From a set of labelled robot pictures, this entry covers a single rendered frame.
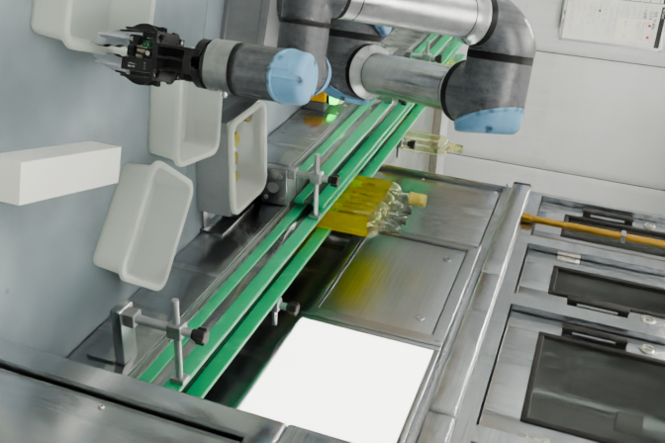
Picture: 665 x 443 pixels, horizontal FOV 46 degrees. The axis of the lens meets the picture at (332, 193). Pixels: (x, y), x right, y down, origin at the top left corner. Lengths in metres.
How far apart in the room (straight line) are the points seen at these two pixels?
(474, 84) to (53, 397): 0.83
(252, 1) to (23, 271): 0.76
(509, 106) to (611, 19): 6.34
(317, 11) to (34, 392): 0.66
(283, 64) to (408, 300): 0.97
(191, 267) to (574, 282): 1.03
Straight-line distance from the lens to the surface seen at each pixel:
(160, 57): 1.14
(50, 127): 1.30
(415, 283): 1.98
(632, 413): 1.80
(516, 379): 1.80
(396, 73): 1.56
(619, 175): 8.19
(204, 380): 1.52
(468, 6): 1.33
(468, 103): 1.39
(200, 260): 1.69
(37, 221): 1.31
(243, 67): 1.09
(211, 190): 1.73
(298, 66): 1.07
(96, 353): 1.46
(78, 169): 1.27
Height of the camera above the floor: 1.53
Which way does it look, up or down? 17 degrees down
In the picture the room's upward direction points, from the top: 101 degrees clockwise
